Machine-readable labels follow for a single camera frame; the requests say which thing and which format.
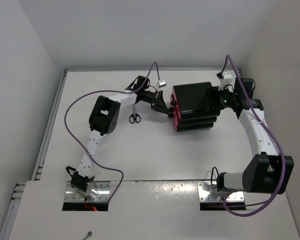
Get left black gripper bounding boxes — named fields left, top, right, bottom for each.
left=141, top=89, right=169, bottom=115

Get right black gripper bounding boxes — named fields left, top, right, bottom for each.
left=197, top=85, right=238, bottom=112

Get pink top drawer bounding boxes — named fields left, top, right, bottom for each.
left=170, top=94, right=178, bottom=107

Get pink drawer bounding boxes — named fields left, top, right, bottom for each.
left=168, top=106, right=179, bottom=122
left=172, top=118, right=179, bottom=132
left=170, top=94, right=178, bottom=107

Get black drawer cabinet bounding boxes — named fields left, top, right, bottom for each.
left=172, top=82, right=220, bottom=132

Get black handled scissors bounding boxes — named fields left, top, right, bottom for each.
left=129, top=104, right=141, bottom=124

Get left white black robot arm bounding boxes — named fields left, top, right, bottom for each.
left=64, top=75, right=173, bottom=196

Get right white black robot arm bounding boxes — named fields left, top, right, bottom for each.
left=199, top=80, right=294, bottom=195

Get white front platform board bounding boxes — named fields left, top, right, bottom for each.
left=9, top=180, right=299, bottom=240

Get small metal wrench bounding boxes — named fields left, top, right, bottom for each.
left=82, top=231, right=93, bottom=240

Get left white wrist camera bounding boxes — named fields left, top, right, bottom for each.
left=156, top=79, right=167, bottom=89

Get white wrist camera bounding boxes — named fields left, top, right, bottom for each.
left=156, top=79, right=167, bottom=89
left=216, top=71, right=234, bottom=91

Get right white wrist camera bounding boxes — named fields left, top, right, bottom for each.
left=216, top=71, right=234, bottom=91

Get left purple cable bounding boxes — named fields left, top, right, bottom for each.
left=64, top=61, right=162, bottom=201

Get purple cable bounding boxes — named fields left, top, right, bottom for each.
left=223, top=54, right=287, bottom=216
left=64, top=61, right=162, bottom=201

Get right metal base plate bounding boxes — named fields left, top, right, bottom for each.
left=197, top=180, right=245, bottom=204

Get metal base plate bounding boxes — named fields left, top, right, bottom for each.
left=197, top=180, right=245, bottom=204
left=64, top=181, right=111, bottom=203

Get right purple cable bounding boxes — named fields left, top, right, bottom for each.
left=223, top=54, right=287, bottom=216

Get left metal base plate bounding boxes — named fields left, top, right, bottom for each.
left=64, top=181, right=111, bottom=203

